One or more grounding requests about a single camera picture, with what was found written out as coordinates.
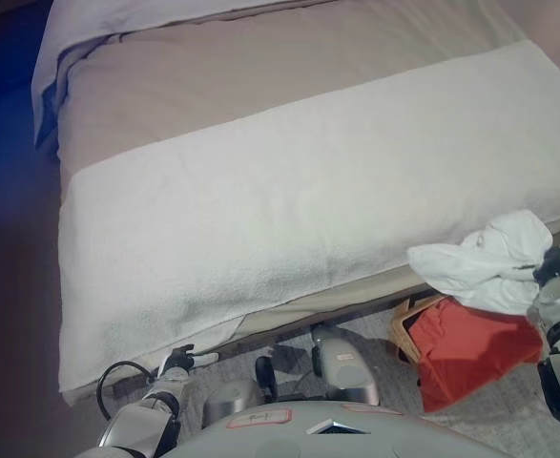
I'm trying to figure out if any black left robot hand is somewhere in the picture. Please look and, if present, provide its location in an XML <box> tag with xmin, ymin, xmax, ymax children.
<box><xmin>156</xmin><ymin>343</ymin><xmax>220</xmax><ymax>384</ymax></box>

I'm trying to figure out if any white garment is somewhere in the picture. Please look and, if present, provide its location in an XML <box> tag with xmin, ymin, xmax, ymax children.
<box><xmin>406</xmin><ymin>209</ymin><xmax>555</xmax><ymax>317</ymax></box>

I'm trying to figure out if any woven wicker basket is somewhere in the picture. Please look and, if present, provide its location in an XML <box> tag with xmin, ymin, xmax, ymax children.
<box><xmin>387</xmin><ymin>294</ymin><xmax>448</xmax><ymax>366</ymax></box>

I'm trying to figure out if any white textured bed runner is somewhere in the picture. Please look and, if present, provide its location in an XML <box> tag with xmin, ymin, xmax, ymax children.
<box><xmin>57</xmin><ymin>39</ymin><xmax>560</xmax><ymax>393</ymax></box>

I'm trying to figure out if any large bed with blankets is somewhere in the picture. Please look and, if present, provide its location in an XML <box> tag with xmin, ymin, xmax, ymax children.
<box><xmin>34</xmin><ymin>0</ymin><xmax>550</xmax><ymax>407</ymax></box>

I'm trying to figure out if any silver left robot leg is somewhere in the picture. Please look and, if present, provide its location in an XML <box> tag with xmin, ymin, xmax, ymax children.
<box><xmin>201</xmin><ymin>354</ymin><xmax>281</xmax><ymax>427</ymax></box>

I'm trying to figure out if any silver robot leg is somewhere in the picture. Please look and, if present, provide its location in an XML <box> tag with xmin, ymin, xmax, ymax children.
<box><xmin>201</xmin><ymin>354</ymin><xmax>281</xmax><ymax>427</ymax></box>
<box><xmin>309</xmin><ymin>323</ymin><xmax>382</xmax><ymax>407</ymax></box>

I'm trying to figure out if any orange garment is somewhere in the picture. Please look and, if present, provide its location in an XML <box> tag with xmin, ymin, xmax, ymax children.
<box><xmin>404</xmin><ymin>296</ymin><xmax>547</xmax><ymax>414</ymax></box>

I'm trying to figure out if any silver right robot leg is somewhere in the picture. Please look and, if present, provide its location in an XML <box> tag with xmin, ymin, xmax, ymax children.
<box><xmin>309</xmin><ymin>323</ymin><xmax>382</xmax><ymax>407</ymax></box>

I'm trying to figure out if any grey streaked rug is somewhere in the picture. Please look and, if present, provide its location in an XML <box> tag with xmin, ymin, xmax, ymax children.
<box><xmin>177</xmin><ymin>308</ymin><xmax>560</xmax><ymax>458</ymax></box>

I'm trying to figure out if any white folded top sheet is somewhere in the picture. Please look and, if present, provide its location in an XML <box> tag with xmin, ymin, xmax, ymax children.
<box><xmin>31</xmin><ymin>0</ymin><xmax>341</xmax><ymax>140</ymax></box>

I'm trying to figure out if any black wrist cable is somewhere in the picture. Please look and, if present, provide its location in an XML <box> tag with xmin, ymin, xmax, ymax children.
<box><xmin>94</xmin><ymin>362</ymin><xmax>160</xmax><ymax>422</ymax></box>

